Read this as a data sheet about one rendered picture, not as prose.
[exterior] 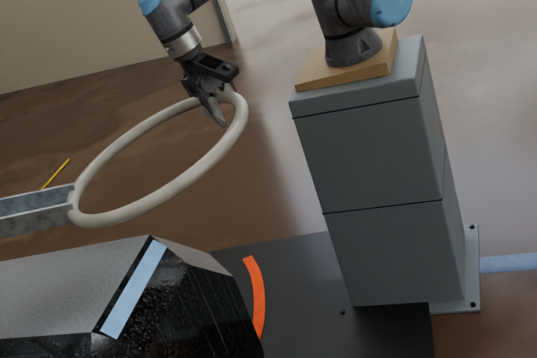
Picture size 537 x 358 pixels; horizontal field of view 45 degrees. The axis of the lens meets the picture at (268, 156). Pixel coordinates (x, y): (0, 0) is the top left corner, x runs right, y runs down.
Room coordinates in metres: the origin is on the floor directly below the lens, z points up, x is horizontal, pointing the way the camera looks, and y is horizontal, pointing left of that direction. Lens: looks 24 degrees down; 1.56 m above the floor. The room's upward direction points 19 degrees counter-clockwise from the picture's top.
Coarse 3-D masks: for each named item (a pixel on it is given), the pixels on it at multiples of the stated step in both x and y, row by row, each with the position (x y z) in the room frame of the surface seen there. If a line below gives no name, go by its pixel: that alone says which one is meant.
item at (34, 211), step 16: (32, 192) 1.46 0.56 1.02; (48, 192) 1.46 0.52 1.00; (64, 192) 1.46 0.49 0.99; (0, 208) 1.44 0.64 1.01; (16, 208) 1.45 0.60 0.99; (32, 208) 1.45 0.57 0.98; (48, 208) 1.35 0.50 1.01; (64, 208) 1.35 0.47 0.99; (0, 224) 1.34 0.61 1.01; (16, 224) 1.34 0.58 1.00; (32, 224) 1.34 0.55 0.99; (48, 224) 1.35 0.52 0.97; (64, 224) 1.35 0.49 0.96
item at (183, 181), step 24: (216, 96) 1.56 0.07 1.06; (240, 96) 1.47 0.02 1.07; (240, 120) 1.34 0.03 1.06; (120, 144) 1.62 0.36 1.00; (216, 144) 1.27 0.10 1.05; (96, 168) 1.56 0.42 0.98; (192, 168) 1.22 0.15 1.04; (72, 192) 1.45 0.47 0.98; (168, 192) 1.20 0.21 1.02; (72, 216) 1.32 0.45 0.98; (96, 216) 1.25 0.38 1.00; (120, 216) 1.21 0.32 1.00
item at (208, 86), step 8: (200, 48) 1.57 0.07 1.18; (184, 56) 1.56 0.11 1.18; (192, 56) 1.55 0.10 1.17; (184, 64) 1.60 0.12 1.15; (184, 72) 1.62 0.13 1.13; (192, 72) 1.59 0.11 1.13; (200, 72) 1.56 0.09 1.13; (184, 80) 1.59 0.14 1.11; (192, 80) 1.57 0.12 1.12; (200, 80) 1.55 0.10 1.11; (208, 80) 1.56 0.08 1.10; (216, 80) 1.57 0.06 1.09; (192, 88) 1.59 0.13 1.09; (208, 88) 1.55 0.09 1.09; (216, 88) 1.57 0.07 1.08; (192, 96) 1.60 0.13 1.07
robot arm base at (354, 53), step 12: (324, 36) 2.02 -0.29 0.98; (336, 36) 1.97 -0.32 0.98; (348, 36) 1.95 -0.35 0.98; (360, 36) 1.96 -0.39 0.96; (372, 36) 1.97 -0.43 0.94; (336, 48) 1.97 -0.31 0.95; (348, 48) 1.95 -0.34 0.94; (360, 48) 1.95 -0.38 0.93; (372, 48) 1.95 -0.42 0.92; (336, 60) 1.97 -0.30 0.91; (348, 60) 1.94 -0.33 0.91; (360, 60) 1.94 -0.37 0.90
